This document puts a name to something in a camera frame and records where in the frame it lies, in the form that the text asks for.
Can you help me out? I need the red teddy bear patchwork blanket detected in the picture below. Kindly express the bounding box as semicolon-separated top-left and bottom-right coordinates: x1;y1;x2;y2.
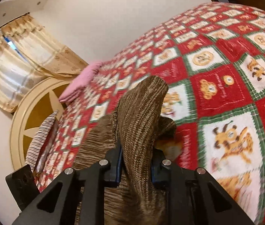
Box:
36;2;265;224

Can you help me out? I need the black box object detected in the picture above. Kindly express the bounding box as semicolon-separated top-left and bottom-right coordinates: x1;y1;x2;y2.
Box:
5;165;40;211

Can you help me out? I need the striped grey pillow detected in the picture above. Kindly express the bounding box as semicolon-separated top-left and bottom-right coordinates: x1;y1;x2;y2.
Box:
25;110;59;172

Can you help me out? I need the beige patterned curtain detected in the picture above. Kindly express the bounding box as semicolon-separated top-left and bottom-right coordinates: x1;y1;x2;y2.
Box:
0;14;88;113

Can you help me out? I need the brown knitted sweater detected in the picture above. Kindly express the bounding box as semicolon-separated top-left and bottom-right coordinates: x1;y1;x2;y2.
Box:
73;76;176;224

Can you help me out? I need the pink folded blanket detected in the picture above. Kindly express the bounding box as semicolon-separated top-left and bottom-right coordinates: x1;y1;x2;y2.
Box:
59;61;103;103

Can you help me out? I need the cream gold round headboard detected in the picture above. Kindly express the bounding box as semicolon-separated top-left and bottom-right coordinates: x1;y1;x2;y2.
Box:
9;77;72;170

